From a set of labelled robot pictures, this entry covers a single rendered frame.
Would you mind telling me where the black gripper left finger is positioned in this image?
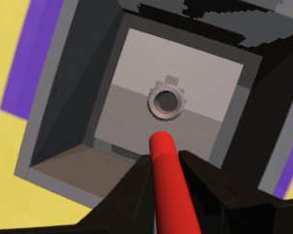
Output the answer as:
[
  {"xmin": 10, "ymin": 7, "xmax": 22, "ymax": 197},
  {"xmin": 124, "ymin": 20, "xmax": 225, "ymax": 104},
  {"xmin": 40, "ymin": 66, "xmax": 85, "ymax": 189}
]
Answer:
[{"xmin": 0, "ymin": 154, "xmax": 155, "ymax": 234}]

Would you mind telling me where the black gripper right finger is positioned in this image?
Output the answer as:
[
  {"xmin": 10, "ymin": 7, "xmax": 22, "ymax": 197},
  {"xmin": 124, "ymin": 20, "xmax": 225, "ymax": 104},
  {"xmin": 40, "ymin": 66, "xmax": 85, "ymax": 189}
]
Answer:
[{"xmin": 179, "ymin": 150, "xmax": 293, "ymax": 234}]

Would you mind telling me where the grey square plate with hole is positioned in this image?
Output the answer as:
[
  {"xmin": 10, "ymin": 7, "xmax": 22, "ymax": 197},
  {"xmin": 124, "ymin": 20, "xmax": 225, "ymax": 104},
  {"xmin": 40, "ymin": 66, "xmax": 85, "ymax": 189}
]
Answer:
[{"xmin": 94, "ymin": 27, "xmax": 243, "ymax": 162}]

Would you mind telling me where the red peg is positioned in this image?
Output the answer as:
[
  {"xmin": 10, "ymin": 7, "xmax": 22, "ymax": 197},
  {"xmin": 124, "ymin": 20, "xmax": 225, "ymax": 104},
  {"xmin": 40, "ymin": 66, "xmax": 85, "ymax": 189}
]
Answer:
[{"xmin": 148, "ymin": 132, "xmax": 201, "ymax": 234}]

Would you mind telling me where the grey open box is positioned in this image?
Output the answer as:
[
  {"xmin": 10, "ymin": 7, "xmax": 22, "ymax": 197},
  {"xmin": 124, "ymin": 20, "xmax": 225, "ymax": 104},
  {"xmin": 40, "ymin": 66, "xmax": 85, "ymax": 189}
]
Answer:
[{"xmin": 14, "ymin": 0, "xmax": 293, "ymax": 209}]

